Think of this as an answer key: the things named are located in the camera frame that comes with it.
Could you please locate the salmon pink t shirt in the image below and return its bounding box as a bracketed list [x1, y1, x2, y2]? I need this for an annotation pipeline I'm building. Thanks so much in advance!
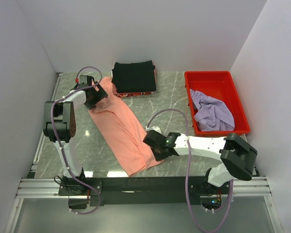
[89, 77, 162, 176]

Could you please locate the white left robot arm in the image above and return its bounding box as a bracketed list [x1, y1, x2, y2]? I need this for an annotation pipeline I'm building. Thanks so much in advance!
[43, 75, 108, 190]

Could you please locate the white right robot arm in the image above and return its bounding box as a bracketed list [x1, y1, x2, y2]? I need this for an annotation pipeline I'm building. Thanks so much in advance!
[143, 127, 258, 193]

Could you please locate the red patterned folded t shirt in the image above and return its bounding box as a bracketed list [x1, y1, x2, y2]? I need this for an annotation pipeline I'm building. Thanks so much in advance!
[112, 84, 153, 98]

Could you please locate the black folded t shirt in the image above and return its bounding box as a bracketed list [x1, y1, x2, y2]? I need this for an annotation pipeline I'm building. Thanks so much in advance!
[112, 60, 157, 94]

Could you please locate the lavender t shirt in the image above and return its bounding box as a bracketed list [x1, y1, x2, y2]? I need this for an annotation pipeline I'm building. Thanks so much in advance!
[190, 89, 235, 132]

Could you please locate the pink folded t shirt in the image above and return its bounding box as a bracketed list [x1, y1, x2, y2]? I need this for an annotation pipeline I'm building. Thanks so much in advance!
[153, 64, 157, 83]

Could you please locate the red plastic bin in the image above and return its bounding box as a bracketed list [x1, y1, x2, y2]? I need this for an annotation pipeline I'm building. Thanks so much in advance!
[184, 71, 250, 137]

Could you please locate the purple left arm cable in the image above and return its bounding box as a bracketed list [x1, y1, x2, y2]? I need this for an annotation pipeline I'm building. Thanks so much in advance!
[50, 67, 104, 216]

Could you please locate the aluminium left side rail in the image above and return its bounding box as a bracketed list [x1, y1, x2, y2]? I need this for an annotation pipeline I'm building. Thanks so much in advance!
[30, 72, 62, 172]

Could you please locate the aluminium rail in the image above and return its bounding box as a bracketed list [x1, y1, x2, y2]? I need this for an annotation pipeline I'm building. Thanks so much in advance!
[16, 177, 271, 199]
[30, 72, 62, 172]

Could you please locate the aluminium front rail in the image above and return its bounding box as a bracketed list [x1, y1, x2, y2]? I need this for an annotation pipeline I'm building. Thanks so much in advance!
[16, 177, 271, 199]

